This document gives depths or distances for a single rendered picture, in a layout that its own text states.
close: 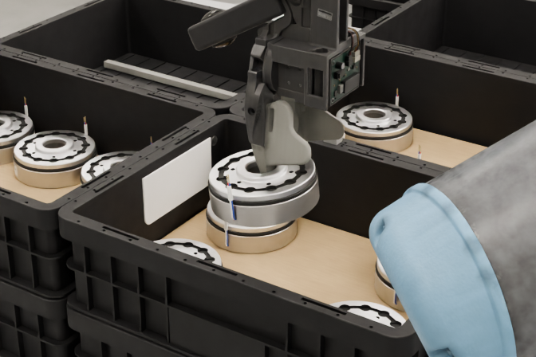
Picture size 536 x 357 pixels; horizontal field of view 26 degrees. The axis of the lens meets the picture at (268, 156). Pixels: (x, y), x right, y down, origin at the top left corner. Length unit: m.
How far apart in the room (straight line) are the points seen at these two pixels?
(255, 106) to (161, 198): 0.29
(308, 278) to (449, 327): 0.67
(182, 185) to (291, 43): 0.34
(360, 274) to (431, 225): 0.67
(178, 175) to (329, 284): 0.22
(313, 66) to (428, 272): 0.46
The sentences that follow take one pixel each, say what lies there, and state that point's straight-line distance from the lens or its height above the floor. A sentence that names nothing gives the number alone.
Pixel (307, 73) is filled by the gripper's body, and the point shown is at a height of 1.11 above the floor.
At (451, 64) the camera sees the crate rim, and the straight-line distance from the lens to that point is 1.54.
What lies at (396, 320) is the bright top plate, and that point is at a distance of 1.13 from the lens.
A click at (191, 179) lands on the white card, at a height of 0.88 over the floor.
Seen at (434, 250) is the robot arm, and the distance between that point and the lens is 0.59.
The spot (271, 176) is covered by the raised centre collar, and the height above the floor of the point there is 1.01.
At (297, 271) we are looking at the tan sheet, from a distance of 1.26.
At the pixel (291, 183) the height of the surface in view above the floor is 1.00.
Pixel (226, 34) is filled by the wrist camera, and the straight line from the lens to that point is 1.07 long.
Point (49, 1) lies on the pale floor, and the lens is 4.71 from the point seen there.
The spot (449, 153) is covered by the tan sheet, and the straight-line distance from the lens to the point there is 1.53.
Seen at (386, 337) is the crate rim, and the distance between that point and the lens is 0.99.
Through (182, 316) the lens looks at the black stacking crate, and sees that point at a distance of 1.13.
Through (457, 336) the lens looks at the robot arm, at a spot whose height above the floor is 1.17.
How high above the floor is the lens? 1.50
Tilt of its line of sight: 27 degrees down
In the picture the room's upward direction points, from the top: straight up
